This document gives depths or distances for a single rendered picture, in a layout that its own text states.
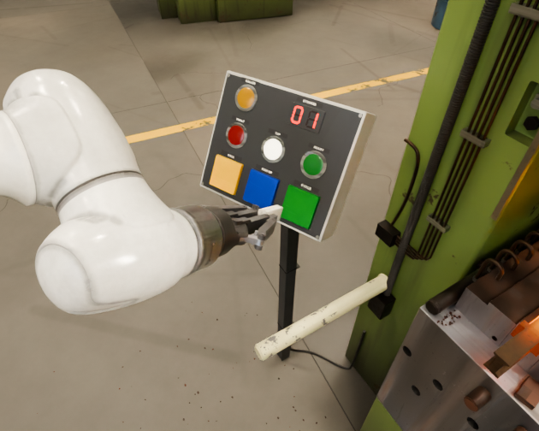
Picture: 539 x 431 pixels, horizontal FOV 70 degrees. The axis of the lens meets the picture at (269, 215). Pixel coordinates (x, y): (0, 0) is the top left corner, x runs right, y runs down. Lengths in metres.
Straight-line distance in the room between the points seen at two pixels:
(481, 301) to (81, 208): 0.66
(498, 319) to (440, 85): 0.45
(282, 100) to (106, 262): 0.57
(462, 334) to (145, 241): 0.61
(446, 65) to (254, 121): 0.40
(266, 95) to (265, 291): 1.22
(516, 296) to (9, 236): 2.37
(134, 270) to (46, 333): 1.66
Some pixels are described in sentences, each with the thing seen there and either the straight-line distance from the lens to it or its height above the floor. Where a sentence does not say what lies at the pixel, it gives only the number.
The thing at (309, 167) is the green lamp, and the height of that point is 1.08.
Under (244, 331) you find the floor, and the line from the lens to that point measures 1.80.
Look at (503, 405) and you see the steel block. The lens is 0.83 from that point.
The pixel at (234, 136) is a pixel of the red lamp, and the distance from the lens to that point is 0.90.
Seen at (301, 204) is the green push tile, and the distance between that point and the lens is 0.82.
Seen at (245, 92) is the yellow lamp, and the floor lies 1.17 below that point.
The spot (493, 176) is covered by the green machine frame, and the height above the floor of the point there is 1.11.
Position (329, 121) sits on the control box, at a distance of 0.80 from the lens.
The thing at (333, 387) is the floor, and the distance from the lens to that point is 1.71.
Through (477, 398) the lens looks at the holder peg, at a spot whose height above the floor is 0.88.
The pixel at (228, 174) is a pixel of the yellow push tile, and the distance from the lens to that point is 0.91.
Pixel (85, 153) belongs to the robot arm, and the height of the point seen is 1.33.
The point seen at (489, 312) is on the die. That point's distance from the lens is 0.81.
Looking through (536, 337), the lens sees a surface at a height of 1.02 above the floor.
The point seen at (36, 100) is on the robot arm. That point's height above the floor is 1.38.
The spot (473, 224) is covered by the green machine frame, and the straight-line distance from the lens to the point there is 0.92.
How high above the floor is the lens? 1.57
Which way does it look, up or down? 44 degrees down
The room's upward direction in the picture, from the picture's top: straight up
